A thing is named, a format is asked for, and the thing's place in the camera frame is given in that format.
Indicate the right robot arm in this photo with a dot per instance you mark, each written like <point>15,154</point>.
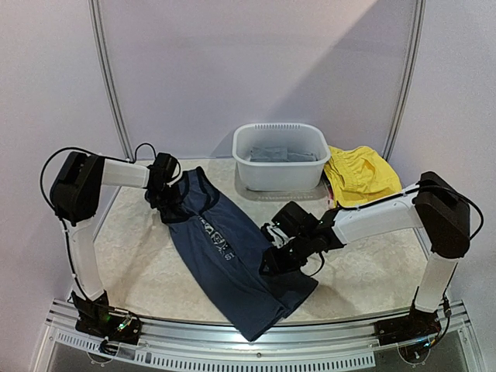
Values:
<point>430,204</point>

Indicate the left aluminium corner post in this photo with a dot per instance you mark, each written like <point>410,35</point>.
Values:
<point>95,9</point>

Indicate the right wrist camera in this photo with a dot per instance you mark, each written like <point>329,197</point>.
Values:
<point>293,220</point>

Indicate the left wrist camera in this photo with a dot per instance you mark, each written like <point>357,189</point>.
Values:
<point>165,168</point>

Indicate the white plastic wash basin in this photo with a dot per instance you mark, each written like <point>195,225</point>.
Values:
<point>297,137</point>

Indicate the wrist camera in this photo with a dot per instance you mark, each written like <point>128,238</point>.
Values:
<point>293,220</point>
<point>165,168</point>

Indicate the pink folded cloth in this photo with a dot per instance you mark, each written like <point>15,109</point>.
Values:
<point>330,197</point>

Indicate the front aluminium rail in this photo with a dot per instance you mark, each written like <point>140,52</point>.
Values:
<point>346,345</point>

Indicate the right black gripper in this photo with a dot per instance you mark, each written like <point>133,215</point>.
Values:
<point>277,260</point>

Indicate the folded grey denim cloth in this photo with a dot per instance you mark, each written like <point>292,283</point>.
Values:
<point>279,155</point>

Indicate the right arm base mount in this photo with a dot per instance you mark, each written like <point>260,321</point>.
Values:
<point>415,334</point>

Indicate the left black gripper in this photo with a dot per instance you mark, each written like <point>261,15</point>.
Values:
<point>174,201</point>

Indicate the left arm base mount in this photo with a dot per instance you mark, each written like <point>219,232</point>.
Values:
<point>112,325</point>

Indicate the right aluminium corner post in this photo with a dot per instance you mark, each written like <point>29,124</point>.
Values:
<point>414,38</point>

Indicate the navy blue tank top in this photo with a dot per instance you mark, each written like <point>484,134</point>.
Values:
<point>223,249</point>

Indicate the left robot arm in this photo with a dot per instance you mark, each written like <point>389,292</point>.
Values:
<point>75,195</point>

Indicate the yellow shorts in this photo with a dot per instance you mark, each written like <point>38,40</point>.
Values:
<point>359,176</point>

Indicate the aluminium corner post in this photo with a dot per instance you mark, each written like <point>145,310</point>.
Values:
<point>95,9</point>
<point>414,38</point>

